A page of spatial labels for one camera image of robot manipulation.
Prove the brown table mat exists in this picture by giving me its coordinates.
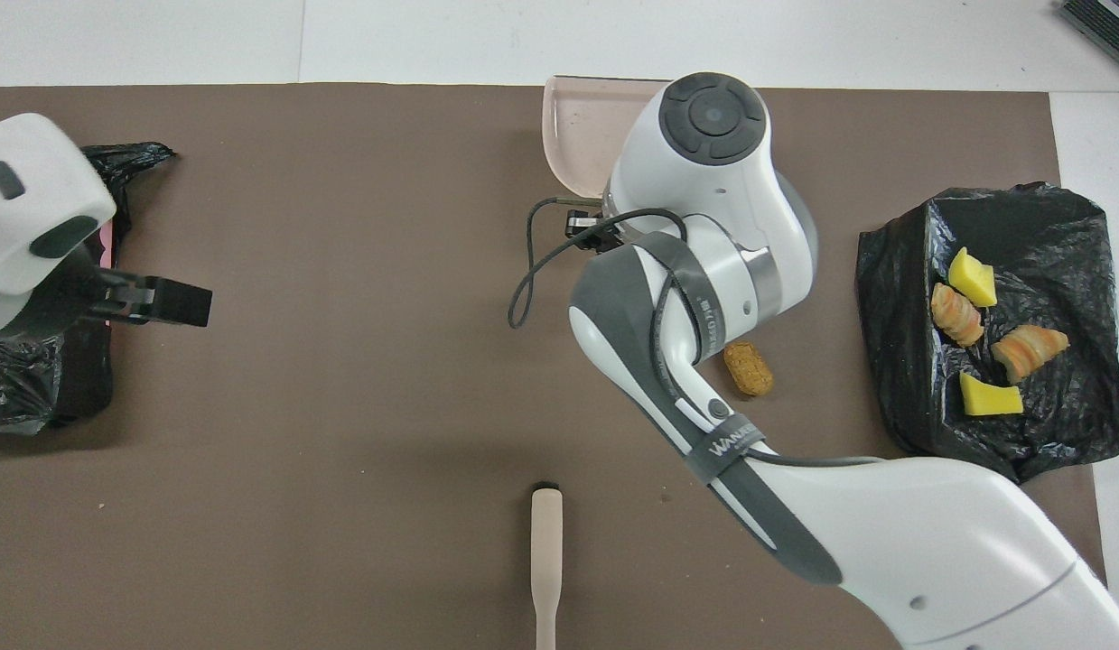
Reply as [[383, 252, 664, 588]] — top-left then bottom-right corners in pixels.
[[0, 84, 1113, 650]]

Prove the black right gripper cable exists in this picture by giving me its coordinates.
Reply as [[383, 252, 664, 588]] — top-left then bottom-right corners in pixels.
[[508, 197, 876, 470]]

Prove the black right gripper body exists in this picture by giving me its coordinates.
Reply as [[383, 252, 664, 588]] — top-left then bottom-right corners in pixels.
[[591, 219, 634, 259]]

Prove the black plastic trash bag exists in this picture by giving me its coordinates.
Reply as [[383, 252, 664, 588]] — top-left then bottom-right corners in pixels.
[[0, 142, 176, 436], [855, 181, 1119, 484]]

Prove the brown breaded nugget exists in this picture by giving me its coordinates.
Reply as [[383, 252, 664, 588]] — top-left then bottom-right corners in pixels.
[[723, 341, 776, 398]]

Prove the small yellow sponge piece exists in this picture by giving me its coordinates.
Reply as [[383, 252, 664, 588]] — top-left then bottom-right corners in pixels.
[[947, 246, 999, 309]]

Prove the dark grey ribbed panel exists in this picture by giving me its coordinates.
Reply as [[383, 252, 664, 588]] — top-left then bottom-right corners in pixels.
[[1058, 0, 1119, 78]]

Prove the beige croissant chunk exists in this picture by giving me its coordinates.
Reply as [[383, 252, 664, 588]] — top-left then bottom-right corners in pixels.
[[991, 325, 1071, 385]]

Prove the notched yellow sponge piece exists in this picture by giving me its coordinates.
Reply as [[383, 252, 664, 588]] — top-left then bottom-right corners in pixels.
[[960, 371, 1025, 418]]

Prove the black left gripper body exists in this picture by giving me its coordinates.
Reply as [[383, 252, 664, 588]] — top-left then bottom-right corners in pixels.
[[22, 246, 126, 333]]

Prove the pink plastic bin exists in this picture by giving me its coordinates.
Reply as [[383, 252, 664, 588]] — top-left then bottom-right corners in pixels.
[[97, 217, 117, 324]]

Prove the beige hand brush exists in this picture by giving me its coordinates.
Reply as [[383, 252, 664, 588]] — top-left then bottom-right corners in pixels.
[[530, 483, 564, 650]]

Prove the beige plastic dustpan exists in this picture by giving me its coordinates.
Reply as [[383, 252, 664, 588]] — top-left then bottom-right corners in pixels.
[[543, 76, 668, 200]]

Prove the golden brown croissant piece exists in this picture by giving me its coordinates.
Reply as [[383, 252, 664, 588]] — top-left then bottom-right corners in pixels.
[[930, 283, 985, 348]]

